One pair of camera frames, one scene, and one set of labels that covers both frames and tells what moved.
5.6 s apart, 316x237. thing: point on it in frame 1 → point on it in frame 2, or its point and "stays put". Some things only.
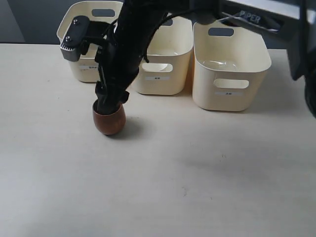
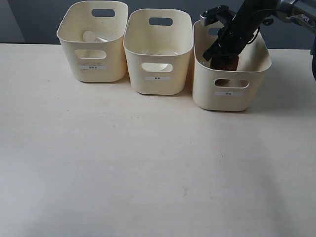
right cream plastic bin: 229,63 stays put
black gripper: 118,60 → 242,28
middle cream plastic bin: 164,70 stays put
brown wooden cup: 111,124 → 226,62
